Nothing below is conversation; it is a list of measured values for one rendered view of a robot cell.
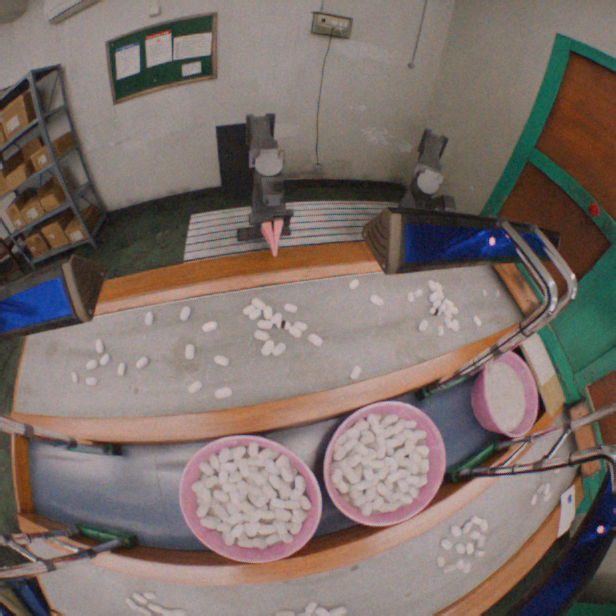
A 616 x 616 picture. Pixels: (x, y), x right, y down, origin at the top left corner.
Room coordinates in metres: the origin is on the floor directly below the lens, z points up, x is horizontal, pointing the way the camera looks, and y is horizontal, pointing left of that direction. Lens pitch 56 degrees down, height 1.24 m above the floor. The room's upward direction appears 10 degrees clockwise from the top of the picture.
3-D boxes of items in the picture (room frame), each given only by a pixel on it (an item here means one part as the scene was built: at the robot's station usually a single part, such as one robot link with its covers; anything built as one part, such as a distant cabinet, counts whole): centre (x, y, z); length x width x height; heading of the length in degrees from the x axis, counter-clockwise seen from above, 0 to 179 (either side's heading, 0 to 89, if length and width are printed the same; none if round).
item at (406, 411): (-0.01, -0.21, 0.72); 0.27 x 0.27 x 0.10
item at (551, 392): (0.24, -0.82, 0.77); 0.33 x 0.15 x 0.01; 22
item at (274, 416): (0.08, 0.00, 0.71); 1.81 x 0.05 x 0.11; 112
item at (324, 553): (-0.22, -0.12, 0.71); 1.81 x 0.05 x 0.11; 112
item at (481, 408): (0.16, -0.62, 0.72); 0.27 x 0.27 x 0.10
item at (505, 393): (0.16, -0.62, 0.71); 0.22 x 0.22 x 0.06
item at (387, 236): (0.35, -0.35, 1.08); 0.62 x 0.08 x 0.07; 112
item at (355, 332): (0.24, 0.07, 0.73); 1.81 x 0.30 x 0.02; 112
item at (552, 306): (0.28, -0.38, 0.90); 0.20 x 0.19 x 0.45; 112
